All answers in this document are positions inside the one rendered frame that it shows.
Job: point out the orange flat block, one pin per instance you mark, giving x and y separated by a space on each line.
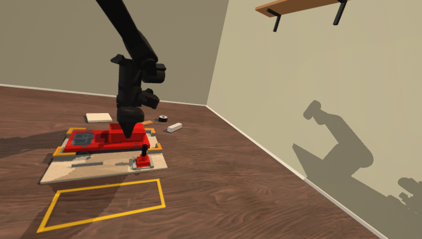
146 122

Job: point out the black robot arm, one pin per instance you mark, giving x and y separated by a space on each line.
142 66

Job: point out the small black toy tyre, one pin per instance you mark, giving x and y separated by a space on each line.
163 118

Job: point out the yellow rectangular outline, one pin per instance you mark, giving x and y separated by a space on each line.
42 229

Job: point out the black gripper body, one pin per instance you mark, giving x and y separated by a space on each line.
127 98

